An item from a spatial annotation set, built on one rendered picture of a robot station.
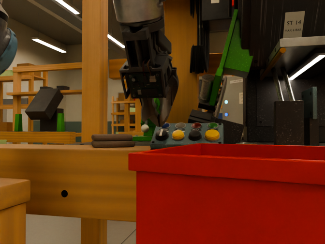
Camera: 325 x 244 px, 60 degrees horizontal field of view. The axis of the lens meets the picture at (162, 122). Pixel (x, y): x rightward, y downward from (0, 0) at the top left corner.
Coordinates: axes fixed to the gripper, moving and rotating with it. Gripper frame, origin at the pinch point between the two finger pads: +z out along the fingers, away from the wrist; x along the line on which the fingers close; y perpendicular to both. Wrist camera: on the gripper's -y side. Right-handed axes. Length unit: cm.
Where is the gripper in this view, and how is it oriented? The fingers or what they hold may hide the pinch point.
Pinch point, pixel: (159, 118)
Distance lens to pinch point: 57.1
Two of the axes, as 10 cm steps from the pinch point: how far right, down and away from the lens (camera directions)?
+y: -1.8, 5.5, -8.1
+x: 9.8, 0.0, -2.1
